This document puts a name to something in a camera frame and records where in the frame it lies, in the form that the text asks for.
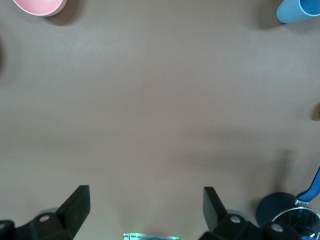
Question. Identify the brown table cover sheet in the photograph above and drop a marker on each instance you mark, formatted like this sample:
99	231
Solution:
160	100

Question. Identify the small pink bowl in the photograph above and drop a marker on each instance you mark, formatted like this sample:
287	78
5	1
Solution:
40	6

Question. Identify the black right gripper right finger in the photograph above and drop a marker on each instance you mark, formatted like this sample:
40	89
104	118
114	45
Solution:
215	217

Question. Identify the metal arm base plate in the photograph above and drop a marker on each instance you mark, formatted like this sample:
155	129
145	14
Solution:
150	237

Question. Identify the blue plastic cup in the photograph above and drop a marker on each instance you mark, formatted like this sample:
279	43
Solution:
292	12

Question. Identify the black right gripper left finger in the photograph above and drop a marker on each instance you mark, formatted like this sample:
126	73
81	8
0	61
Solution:
75	212

